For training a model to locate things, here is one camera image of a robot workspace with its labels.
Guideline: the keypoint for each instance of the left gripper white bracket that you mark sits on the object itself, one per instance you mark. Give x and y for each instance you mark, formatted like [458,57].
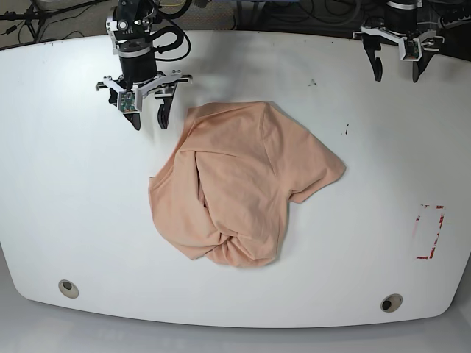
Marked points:
[428,42]

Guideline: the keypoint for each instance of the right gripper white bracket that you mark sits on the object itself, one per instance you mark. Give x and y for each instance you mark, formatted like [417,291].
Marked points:
[161,87]

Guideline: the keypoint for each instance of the peach T-shirt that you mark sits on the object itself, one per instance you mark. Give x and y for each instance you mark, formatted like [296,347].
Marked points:
[225,190]

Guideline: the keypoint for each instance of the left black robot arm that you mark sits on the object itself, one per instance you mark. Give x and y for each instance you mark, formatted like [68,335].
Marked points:
[403,17]

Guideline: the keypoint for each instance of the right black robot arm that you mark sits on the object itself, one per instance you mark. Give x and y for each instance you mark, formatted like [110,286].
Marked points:
[143,36]

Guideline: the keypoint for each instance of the white power strip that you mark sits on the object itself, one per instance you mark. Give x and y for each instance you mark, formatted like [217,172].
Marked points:
[455,18]

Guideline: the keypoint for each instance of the black tripod stand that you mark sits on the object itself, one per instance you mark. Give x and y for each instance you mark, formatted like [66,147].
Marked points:
[35,17]

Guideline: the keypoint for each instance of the left table grommet hole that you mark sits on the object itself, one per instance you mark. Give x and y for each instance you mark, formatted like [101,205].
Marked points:
[68,289]

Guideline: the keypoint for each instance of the table grommet hole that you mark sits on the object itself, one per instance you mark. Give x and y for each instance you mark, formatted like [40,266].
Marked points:
[391,303]
[68,289]

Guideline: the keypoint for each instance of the red tape rectangle marking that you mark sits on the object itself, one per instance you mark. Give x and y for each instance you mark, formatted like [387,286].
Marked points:
[426,232]

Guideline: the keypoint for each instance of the right table grommet hole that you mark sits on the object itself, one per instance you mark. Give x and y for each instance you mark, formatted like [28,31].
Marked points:
[391,303]

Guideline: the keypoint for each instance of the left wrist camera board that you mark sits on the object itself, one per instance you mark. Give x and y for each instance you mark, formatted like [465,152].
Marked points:
[410,50]

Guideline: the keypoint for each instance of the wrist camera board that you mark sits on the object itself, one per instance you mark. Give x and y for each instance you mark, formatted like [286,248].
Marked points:
[410,50]
[126,102]

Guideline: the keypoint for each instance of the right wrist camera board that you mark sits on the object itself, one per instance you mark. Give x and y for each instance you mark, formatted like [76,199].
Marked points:
[126,102]

